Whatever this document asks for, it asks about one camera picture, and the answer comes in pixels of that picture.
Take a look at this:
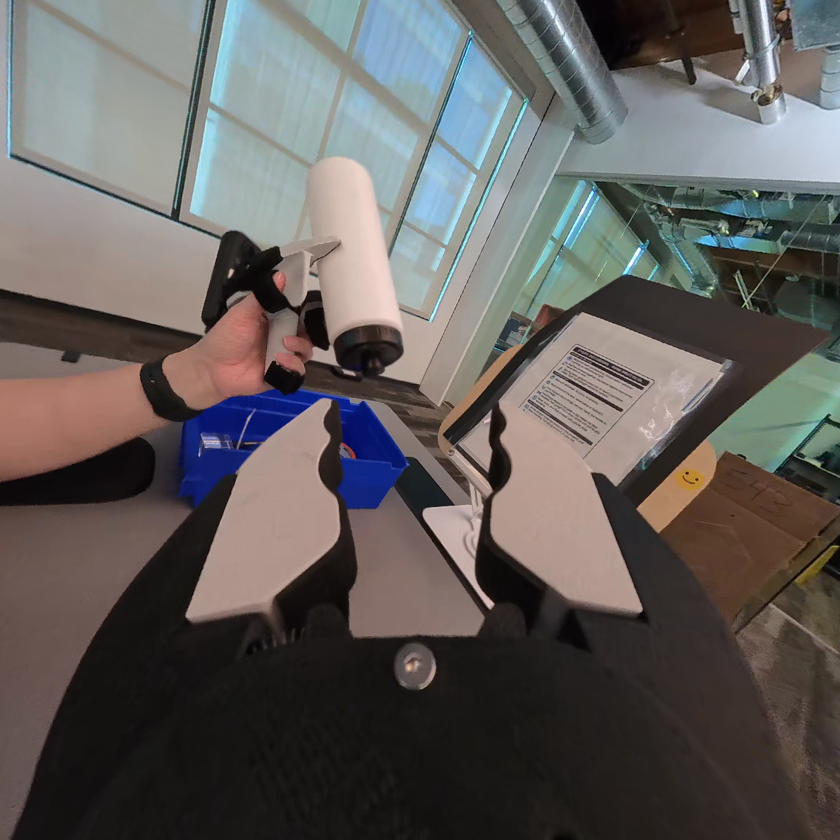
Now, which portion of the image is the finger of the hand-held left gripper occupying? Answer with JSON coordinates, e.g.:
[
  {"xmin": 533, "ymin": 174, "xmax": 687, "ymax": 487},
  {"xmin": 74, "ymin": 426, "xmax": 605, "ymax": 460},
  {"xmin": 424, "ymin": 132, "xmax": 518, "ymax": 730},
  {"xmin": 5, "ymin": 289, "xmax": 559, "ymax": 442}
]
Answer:
[
  {"xmin": 281, "ymin": 238, "xmax": 341, "ymax": 265},
  {"xmin": 302, "ymin": 289, "xmax": 331, "ymax": 353}
]

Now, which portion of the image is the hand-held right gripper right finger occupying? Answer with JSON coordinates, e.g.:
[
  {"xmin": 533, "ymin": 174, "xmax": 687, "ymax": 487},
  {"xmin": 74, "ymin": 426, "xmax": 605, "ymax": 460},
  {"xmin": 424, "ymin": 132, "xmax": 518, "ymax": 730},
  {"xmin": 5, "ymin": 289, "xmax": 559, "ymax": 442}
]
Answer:
[{"xmin": 475, "ymin": 403, "xmax": 644, "ymax": 634}]

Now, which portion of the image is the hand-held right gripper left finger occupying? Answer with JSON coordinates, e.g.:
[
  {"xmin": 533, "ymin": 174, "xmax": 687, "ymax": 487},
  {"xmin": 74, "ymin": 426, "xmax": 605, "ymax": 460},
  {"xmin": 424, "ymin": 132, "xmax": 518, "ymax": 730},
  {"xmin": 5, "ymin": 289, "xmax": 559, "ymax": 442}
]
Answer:
[{"xmin": 185, "ymin": 397, "xmax": 359, "ymax": 626}]

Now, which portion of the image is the white bottle with black cap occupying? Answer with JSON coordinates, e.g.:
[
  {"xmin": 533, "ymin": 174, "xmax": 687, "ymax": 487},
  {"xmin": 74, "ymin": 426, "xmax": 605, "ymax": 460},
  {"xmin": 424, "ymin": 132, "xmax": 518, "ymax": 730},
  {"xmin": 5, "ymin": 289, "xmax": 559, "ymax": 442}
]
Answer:
[{"xmin": 306, "ymin": 156, "xmax": 405, "ymax": 379}]

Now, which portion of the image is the person's left forearm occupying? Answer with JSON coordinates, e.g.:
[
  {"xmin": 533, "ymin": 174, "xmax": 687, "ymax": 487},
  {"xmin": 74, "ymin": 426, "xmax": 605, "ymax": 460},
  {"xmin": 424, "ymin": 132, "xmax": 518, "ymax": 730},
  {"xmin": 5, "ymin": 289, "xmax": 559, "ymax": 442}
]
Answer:
[{"xmin": 0, "ymin": 364, "xmax": 157, "ymax": 484}]

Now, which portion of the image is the person's left hand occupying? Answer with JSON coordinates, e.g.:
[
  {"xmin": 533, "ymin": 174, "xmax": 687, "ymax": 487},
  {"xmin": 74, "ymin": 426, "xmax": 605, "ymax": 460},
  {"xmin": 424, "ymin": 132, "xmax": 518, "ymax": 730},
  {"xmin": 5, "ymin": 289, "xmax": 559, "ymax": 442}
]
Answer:
[{"xmin": 172, "ymin": 272, "xmax": 316, "ymax": 414}]

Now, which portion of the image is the blue plastic bin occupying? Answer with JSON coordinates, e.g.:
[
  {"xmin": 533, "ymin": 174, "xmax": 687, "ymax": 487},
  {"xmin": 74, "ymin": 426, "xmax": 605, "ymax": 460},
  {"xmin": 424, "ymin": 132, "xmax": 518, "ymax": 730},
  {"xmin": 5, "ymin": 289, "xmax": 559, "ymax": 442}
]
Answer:
[{"xmin": 178, "ymin": 388, "xmax": 410, "ymax": 510}]

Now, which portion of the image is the white stand base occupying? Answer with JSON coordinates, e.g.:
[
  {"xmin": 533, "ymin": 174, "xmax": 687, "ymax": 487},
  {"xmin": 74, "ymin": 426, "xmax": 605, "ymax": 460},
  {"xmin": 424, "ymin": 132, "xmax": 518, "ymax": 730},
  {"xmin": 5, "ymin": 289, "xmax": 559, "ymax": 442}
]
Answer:
[{"xmin": 422, "ymin": 495, "xmax": 494, "ymax": 609}]

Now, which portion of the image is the black wristband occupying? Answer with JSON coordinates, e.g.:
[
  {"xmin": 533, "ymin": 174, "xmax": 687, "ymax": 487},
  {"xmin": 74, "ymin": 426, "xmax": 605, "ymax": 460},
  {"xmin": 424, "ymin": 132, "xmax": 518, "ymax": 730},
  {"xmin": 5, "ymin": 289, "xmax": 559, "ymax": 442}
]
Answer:
[{"xmin": 139, "ymin": 356, "xmax": 203, "ymax": 422}]

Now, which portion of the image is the large frosted window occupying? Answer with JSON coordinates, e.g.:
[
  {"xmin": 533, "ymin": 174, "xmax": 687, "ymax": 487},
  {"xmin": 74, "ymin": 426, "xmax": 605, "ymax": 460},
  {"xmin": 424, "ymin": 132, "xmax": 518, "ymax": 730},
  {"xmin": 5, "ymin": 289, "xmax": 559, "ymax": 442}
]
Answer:
[{"xmin": 7, "ymin": 0, "xmax": 530, "ymax": 322}]

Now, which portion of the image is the brown cardboard box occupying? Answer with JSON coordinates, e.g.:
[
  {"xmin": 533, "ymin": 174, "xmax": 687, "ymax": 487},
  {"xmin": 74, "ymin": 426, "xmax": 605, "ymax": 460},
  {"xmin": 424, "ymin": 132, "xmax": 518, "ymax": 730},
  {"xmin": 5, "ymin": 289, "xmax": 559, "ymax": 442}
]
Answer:
[{"xmin": 658, "ymin": 451, "xmax": 840, "ymax": 632}]

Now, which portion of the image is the person's black clothing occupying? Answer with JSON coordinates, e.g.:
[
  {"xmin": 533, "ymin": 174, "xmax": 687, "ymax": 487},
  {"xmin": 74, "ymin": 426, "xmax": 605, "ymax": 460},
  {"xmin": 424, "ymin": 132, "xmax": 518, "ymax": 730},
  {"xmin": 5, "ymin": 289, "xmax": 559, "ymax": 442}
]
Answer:
[{"xmin": 0, "ymin": 437, "xmax": 157, "ymax": 508}]

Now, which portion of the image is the black board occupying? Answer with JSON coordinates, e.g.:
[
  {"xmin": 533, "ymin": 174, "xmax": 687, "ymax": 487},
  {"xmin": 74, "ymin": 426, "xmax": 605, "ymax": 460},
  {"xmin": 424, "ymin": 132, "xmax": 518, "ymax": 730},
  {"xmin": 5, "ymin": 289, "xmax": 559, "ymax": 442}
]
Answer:
[{"xmin": 548, "ymin": 276, "xmax": 830, "ymax": 508}]

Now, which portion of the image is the vertical metal pipe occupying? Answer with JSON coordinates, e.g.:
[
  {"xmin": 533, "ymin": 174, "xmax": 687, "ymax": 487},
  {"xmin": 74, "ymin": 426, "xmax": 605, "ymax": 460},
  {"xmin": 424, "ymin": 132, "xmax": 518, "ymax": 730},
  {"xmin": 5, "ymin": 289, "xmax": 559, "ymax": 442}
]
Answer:
[{"xmin": 727, "ymin": 0, "xmax": 788, "ymax": 124}]

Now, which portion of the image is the round spiral metal duct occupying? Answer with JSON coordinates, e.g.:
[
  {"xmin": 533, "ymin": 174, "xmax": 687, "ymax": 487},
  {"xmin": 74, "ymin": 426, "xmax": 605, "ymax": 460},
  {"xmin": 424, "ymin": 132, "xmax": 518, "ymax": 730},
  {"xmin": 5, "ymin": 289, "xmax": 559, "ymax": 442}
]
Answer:
[{"xmin": 495, "ymin": 0, "xmax": 630, "ymax": 145}]

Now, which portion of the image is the rectangular metal duct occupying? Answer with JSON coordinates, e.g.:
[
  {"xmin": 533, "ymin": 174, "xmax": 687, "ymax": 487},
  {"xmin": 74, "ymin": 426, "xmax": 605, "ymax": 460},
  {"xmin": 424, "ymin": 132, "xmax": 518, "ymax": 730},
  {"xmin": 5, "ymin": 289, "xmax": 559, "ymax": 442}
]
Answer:
[{"xmin": 787, "ymin": 0, "xmax": 840, "ymax": 110}]

